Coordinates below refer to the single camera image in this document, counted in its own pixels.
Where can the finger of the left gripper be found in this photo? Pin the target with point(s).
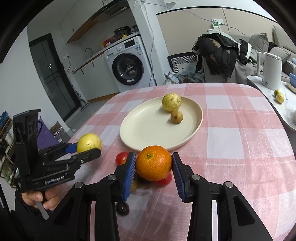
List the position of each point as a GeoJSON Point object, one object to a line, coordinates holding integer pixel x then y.
{"type": "Point", "coordinates": [85, 156]}
{"type": "Point", "coordinates": [62, 149]}

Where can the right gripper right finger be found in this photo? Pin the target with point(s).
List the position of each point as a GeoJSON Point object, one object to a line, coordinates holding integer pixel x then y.
{"type": "Point", "coordinates": [237, 220]}

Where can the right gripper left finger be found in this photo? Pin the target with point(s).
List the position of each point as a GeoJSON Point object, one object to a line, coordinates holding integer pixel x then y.
{"type": "Point", "coordinates": [71, 219]}

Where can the large yellow guava front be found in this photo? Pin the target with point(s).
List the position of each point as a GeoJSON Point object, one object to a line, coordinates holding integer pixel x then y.
{"type": "Point", "coordinates": [89, 141]}

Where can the red cherry tomato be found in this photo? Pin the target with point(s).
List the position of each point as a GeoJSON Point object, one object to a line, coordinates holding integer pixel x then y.
{"type": "Point", "coordinates": [121, 158]}
{"type": "Point", "coordinates": [165, 181]}

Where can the dark plum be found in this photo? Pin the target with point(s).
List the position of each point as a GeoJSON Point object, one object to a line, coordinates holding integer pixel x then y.
{"type": "Point", "coordinates": [122, 208]}

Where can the brown longan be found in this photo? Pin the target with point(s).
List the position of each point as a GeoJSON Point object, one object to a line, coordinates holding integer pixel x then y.
{"type": "Point", "coordinates": [176, 117]}
{"type": "Point", "coordinates": [134, 185]}

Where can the orange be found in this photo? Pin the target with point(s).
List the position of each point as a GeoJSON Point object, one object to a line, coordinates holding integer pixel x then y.
{"type": "Point", "coordinates": [153, 163]}

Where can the person's left hand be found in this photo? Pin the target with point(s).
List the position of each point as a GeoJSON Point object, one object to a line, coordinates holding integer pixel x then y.
{"type": "Point", "coordinates": [50, 198]}

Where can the cream ceramic plate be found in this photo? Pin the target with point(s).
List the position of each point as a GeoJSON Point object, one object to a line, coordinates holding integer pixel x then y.
{"type": "Point", "coordinates": [150, 125]}

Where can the black glass door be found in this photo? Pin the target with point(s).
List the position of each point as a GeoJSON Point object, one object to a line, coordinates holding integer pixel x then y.
{"type": "Point", "coordinates": [53, 76]}

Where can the pink checkered tablecloth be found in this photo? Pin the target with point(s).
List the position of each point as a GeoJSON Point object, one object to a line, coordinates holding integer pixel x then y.
{"type": "Point", "coordinates": [240, 140]}

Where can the brown longan in plate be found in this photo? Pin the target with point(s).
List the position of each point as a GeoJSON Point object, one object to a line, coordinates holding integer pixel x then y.
{"type": "Point", "coordinates": [176, 117]}

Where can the yellow guava back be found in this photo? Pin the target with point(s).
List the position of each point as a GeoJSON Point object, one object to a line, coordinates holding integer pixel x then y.
{"type": "Point", "coordinates": [171, 102]}

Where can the white washing machine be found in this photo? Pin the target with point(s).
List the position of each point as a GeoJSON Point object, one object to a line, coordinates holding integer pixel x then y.
{"type": "Point", "coordinates": [129, 65]}

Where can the yellow fruit on side table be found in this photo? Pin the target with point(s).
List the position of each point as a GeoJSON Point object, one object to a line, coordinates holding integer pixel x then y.
{"type": "Point", "coordinates": [280, 97]}

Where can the green lime on side table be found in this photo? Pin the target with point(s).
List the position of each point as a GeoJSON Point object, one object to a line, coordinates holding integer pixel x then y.
{"type": "Point", "coordinates": [276, 92]}

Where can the black mesh chair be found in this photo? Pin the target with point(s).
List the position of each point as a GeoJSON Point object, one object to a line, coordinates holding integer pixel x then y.
{"type": "Point", "coordinates": [181, 62]}

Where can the white electric kettle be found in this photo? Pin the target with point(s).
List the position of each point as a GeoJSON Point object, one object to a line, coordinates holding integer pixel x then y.
{"type": "Point", "coordinates": [269, 68]}

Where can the black clothes pile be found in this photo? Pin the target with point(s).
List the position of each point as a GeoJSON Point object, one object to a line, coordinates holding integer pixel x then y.
{"type": "Point", "coordinates": [220, 52]}

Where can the grey sofa pillow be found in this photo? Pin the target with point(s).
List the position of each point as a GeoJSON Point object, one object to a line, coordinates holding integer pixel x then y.
{"type": "Point", "coordinates": [259, 42]}

